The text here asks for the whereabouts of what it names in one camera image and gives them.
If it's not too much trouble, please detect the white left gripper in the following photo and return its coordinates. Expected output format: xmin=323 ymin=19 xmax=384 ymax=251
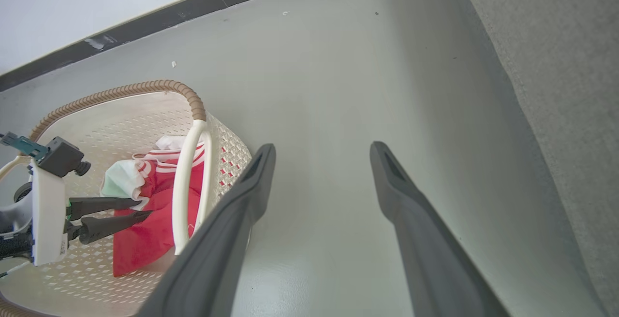
xmin=31 ymin=160 xmax=153 ymax=266

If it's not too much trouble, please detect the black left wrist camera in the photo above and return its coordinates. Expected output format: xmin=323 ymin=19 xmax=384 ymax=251
xmin=36 ymin=136 xmax=91 ymax=178

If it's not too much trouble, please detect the grey fabric sofa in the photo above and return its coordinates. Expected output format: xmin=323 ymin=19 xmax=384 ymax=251
xmin=454 ymin=0 xmax=619 ymax=317

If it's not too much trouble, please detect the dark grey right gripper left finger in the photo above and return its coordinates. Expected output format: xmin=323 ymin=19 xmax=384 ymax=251
xmin=137 ymin=143 xmax=277 ymax=317

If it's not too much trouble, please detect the cream perforated laundry basket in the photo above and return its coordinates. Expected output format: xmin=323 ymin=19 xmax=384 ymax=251
xmin=0 ymin=80 xmax=252 ymax=317

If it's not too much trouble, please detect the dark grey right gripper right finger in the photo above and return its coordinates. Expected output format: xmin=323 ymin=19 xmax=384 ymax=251
xmin=370 ymin=141 xmax=511 ymax=317

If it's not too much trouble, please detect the green camera cable connector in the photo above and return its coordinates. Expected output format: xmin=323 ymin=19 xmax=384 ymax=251
xmin=0 ymin=132 xmax=49 ymax=159

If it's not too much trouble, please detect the black baseboard strip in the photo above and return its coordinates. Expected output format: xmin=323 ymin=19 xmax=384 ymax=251
xmin=0 ymin=0 xmax=350 ymax=92

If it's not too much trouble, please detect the red and white garment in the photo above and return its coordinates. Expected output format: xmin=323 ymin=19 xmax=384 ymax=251
xmin=100 ymin=136 xmax=228 ymax=277

